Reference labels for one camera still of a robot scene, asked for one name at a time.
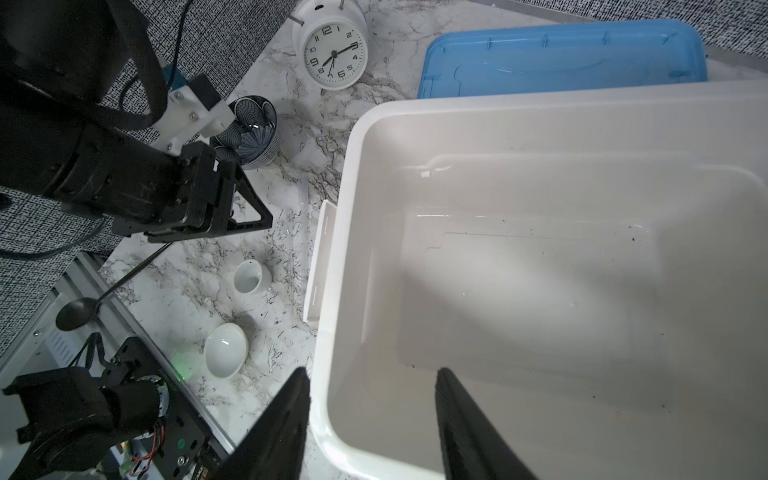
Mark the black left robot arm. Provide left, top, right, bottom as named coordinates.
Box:
left=1, top=1, right=273, bottom=479

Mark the aluminium front rail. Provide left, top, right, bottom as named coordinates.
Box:
left=1, top=253, right=231, bottom=479

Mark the white plastic storage bin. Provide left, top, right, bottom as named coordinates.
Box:
left=310, top=80, right=767, bottom=479

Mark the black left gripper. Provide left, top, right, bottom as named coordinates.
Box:
left=112, top=142, right=273, bottom=243

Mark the dark pleated filter bowl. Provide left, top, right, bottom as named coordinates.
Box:
left=210, top=95, right=279, bottom=170

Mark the white alarm clock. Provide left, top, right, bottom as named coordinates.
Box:
left=289, top=0, right=370, bottom=91

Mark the small white ceramic dish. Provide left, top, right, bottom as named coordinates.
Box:
left=233, top=259, right=272, bottom=294

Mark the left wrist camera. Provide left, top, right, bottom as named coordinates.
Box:
left=150, top=74, right=235, bottom=156

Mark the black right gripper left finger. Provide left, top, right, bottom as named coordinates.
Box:
left=212, top=367, right=310, bottom=480

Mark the blue plastic bin lid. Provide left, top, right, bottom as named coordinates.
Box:
left=417, top=20, right=709, bottom=99

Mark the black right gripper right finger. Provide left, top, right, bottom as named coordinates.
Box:
left=435, top=368, right=535, bottom=479

